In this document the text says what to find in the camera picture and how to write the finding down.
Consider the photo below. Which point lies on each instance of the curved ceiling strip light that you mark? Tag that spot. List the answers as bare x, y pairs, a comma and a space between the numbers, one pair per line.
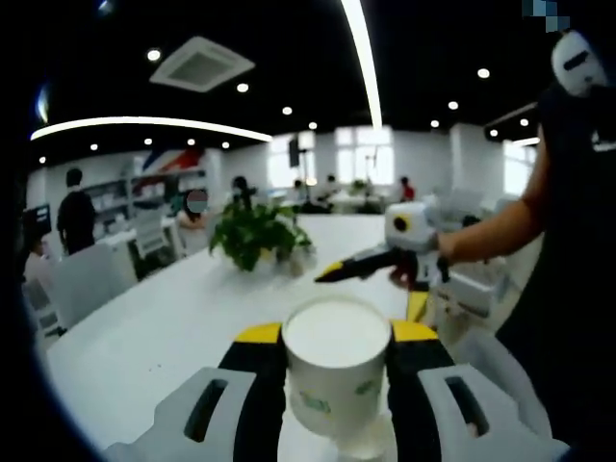
144, 120

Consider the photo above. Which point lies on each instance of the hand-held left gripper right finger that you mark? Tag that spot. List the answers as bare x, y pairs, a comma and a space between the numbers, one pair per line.
433, 423

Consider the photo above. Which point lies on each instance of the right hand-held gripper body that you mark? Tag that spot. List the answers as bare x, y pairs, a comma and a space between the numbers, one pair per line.
421, 231

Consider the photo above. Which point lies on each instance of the grey partition panel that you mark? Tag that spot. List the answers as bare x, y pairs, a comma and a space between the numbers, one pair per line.
82, 284

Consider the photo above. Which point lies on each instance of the long ceiling strip light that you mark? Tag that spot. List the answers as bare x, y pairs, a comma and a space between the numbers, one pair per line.
366, 58

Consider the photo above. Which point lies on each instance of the bright window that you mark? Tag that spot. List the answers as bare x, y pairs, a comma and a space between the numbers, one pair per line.
356, 163

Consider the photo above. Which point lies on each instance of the blue lit monitor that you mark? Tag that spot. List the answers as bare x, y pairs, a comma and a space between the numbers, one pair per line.
41, 216

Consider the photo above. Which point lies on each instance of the person's dark shirt torso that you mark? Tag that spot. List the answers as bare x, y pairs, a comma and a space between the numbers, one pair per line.
572, 240

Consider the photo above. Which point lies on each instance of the ceiling air conditioner vent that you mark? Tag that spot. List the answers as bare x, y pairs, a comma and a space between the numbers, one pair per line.
202, 65

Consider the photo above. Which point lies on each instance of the group of ceiling spot lights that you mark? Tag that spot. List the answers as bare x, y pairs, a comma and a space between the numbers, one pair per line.
154, 54

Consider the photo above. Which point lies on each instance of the white slatted chair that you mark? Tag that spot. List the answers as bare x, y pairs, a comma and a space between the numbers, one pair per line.
153, 238

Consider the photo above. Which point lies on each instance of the white chest worn device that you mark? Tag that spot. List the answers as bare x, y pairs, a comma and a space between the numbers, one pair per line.
575, 62

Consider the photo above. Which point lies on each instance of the small pale jar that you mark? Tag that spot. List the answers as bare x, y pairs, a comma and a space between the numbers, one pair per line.
300, 264

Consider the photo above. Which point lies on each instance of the green potted plant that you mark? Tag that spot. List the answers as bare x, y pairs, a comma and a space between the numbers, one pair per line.
250, 236

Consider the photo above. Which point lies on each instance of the white table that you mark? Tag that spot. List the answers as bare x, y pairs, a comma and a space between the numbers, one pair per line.
168, 327

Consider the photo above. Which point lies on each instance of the red blue wall poster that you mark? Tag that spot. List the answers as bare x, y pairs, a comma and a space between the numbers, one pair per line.
178, 161

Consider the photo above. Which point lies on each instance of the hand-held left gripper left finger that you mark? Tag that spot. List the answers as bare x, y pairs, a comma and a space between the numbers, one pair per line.
207, 423

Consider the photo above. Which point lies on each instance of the white wall shelf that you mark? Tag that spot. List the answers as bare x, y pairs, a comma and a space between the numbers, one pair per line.
110, 197

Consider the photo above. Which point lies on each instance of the black hanging monitor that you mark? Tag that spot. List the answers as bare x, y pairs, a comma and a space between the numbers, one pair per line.
294, 151

